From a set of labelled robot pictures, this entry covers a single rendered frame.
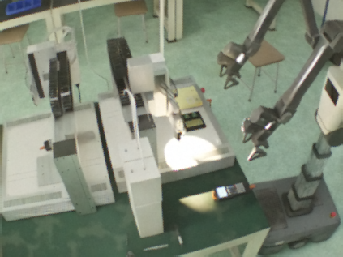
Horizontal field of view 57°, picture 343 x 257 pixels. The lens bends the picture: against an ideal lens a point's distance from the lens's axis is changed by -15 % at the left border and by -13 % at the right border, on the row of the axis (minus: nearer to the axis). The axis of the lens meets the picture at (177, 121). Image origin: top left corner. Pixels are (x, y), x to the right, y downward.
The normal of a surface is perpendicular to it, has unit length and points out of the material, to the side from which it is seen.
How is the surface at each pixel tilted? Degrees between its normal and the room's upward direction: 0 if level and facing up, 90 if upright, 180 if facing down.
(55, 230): 0
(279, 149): 0
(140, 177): 0
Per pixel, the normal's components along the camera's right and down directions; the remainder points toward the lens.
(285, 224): 0.00, -0.71
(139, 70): 0.29, 0.67
